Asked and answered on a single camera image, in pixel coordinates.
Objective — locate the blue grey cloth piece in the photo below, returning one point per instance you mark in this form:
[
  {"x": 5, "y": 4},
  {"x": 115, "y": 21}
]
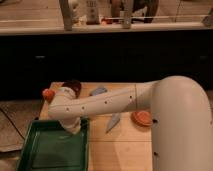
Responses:
[{"x": 98, "y": 90}]

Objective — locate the grey knife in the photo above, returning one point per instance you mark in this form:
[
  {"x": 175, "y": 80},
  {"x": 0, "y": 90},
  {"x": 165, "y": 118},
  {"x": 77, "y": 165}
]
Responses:
[{"x": 113, "y": 121}]

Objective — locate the bottle on counter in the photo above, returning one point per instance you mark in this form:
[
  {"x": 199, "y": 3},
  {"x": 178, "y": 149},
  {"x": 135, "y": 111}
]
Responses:
[{"x": 92, "y": 12}]

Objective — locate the green plastic tray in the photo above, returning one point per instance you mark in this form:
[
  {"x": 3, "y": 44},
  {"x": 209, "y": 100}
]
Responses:
[{"x": 49, "y": 147}]

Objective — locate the orange plate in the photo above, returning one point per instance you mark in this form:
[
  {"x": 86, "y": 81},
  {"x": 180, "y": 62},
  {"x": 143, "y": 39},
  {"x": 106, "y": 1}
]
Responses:
[{"x": 141, "y": 118}]

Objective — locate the dark red bowl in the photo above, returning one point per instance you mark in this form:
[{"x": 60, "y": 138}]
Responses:
[{"x": 72, "y": 88}]

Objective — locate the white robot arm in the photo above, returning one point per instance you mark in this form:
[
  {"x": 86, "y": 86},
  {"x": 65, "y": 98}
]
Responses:
[{"x": 182, "y": 131}]

